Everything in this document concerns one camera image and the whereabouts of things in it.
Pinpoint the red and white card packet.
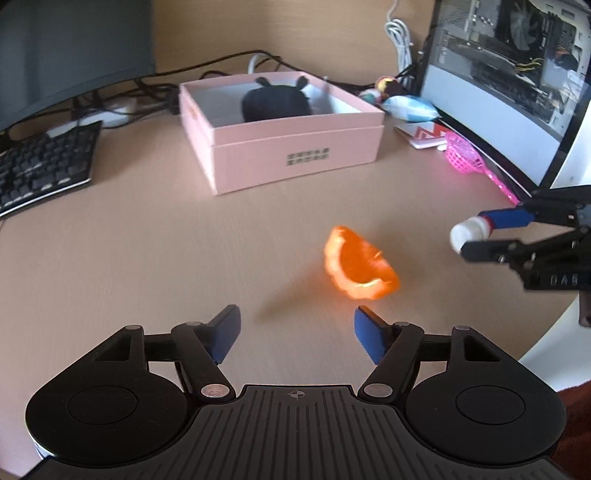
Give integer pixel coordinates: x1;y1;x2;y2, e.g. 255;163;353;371
394;121;451;151

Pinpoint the pink plastic mesh scoop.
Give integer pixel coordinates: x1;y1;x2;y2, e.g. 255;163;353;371
438;131;520;205

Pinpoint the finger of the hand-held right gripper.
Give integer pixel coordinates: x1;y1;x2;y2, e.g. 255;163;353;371
462;225;591;269
478;185;591;232

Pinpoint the white glass-sided computer case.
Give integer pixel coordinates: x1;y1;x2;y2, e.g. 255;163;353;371
418;0;591;393

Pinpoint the bundle of black cables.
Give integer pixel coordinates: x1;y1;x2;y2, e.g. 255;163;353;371
134;50;423;116

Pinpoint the black round plush toy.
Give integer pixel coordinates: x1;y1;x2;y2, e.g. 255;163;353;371
242;76;315;123

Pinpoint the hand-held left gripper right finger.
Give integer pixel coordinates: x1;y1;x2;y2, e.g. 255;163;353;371
354;307;504;404

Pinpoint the blue and white packet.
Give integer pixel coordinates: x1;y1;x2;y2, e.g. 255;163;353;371
382;95;439;123

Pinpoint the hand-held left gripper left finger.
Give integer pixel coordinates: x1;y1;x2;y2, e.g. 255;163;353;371
90;305;242;402

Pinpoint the black keyboard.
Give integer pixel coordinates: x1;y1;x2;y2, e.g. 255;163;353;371
0;120;103;217

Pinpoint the thick white cable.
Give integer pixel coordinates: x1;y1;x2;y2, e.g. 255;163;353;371
248;53;278;75

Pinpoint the white bundled cable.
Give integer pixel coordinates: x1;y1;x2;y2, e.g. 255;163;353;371
385;0;416;77

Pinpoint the small red-capped bottle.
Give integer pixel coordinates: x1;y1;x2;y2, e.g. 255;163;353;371
450;216;495;254

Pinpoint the black computer monitor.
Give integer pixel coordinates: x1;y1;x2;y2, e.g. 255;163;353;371
0;0;156;132

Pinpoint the orange plastic toy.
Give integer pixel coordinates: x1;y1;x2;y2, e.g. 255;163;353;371
323;225;402;302

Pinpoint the dark red cloth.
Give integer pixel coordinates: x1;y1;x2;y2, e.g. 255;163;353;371
556;381;591;480

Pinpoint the pink cardboard box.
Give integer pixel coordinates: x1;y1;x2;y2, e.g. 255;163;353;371
178;71;385;196

